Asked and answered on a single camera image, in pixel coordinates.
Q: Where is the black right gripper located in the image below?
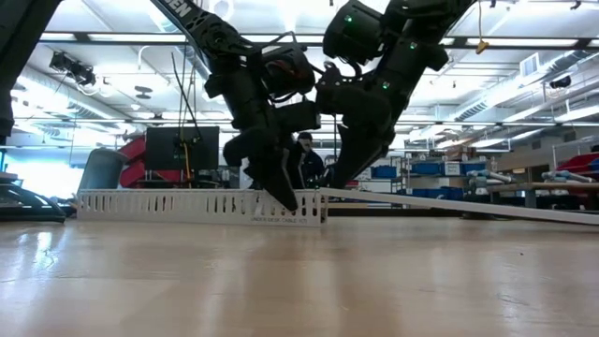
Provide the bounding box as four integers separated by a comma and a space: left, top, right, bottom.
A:
314, 60, 404, 190

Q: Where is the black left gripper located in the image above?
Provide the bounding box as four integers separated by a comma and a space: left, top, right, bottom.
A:
222, 99, 323, 212

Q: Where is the white slotted cable duct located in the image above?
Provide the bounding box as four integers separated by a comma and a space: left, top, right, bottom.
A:
76, 188, 329, 228

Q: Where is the white duct cover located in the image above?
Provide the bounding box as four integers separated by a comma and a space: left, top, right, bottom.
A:
319, 186, 599, 227

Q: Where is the person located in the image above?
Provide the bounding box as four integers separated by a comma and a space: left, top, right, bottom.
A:
294, 131, 327, 189

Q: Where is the blue storage bin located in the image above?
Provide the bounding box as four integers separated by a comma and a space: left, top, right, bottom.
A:
410, 160, 489, 177
372, 165, 400, 180

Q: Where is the black monitor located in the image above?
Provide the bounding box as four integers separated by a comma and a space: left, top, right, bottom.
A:
145, 125, 221, 172

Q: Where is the red bin shelf rack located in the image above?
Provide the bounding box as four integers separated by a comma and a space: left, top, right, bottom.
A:
118, 135, 184, 189

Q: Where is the grey waste bin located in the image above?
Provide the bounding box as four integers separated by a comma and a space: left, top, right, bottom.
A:
77, 148, 129, 192

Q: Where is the black overhead light bar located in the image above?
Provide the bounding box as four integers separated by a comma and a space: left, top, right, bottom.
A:
39, 30, 599, 51

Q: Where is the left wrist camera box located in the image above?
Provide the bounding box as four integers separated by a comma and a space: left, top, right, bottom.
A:
261, 43, 317, 99

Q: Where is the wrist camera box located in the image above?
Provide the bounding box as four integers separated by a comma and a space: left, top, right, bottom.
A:
261, 43, 317, 99
322, 0, 389, 66

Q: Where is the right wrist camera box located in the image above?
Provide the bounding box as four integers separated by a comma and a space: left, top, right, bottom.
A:
322, 0, 389, 66

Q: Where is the black ceiling camera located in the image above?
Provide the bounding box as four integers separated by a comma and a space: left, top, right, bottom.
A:
48, 50, 98, 89

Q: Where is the black cable loop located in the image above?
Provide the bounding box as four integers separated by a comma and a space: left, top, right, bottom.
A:
0, 183, 67, 225

